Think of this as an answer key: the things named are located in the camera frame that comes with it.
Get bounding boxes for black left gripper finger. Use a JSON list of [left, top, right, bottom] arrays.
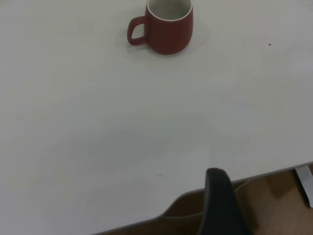
[[199, 167, 251, 235]]

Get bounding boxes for red ceramic mug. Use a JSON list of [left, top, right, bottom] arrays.
[[127, 0, 194, 55]]

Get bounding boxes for white table leg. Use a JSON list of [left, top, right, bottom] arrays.
[[294, 165, 313, 209]]

